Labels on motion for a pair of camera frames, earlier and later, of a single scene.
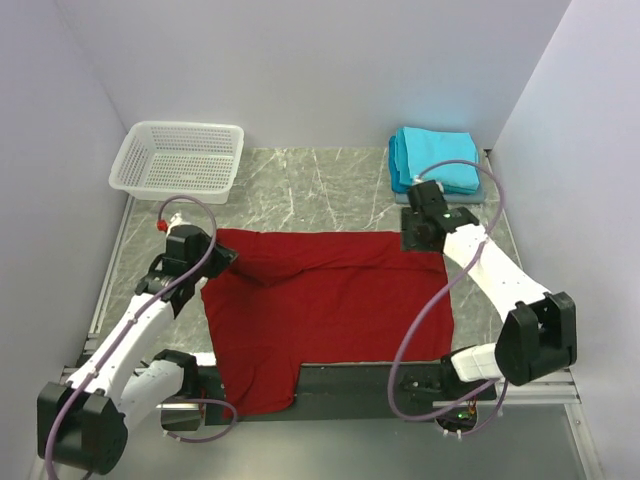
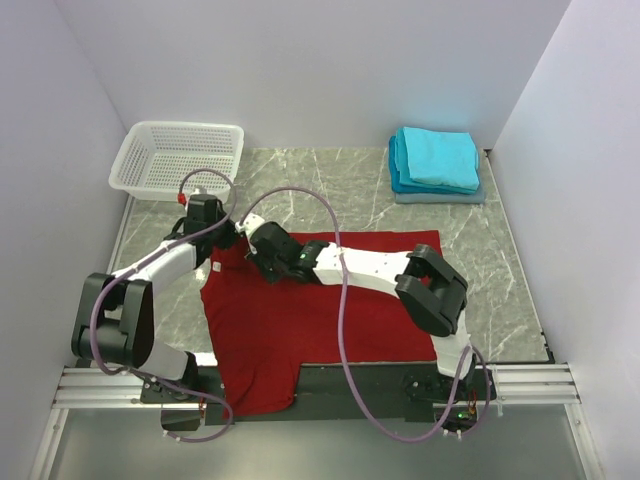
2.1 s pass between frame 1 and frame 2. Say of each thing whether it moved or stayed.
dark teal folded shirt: stayed
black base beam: stayed
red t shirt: stayed
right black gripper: moved
